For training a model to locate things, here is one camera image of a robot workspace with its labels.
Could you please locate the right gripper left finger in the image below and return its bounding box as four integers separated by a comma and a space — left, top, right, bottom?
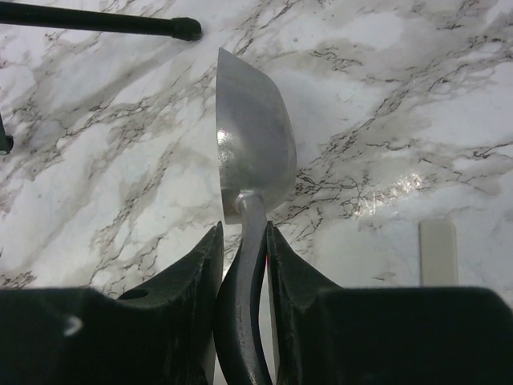
1, 225, 224, 384

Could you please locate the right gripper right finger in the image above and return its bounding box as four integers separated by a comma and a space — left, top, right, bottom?
266, 225, 512, 384

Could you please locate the white bag sealing clip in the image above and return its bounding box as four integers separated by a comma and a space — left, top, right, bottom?
419, 219, 458, 286

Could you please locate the metal litter scoop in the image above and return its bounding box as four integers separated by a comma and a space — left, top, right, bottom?
213, 48, 297, 384

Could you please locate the black music stand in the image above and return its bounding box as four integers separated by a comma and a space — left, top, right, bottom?
0, 0, 204, 156

